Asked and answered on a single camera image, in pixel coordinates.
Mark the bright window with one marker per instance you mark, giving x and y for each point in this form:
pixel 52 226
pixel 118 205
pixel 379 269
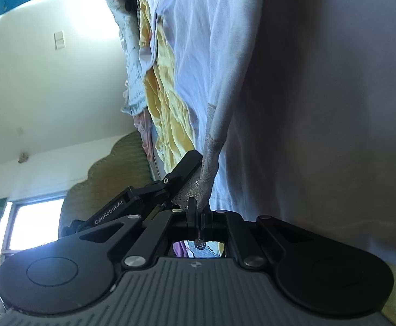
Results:
pixel 31 225

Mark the cream printed quilt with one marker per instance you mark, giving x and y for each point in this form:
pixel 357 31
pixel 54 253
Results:
pixel 131 57

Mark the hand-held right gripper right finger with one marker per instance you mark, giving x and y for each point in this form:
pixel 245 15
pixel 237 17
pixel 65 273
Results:
pixel 205 222

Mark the green woven headboard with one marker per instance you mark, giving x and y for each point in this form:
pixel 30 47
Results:
pixel 116 176

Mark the yellow floral blanket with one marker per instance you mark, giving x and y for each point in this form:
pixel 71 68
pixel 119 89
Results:
pixel 164 102

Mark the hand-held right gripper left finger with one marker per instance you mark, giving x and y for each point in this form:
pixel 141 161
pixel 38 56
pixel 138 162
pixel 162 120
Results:
pixel 188 215

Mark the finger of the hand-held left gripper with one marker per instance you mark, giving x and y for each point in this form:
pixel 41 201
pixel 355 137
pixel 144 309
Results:
pixel 182 171

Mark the white light switch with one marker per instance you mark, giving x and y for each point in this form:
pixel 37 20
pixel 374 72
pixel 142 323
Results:
pixel 59 39

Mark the white lace-trimmed garment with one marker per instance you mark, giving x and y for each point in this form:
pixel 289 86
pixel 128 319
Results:
pixel 286 91

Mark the pink cloth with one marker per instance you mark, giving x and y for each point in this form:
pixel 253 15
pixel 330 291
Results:
pixel 144 134

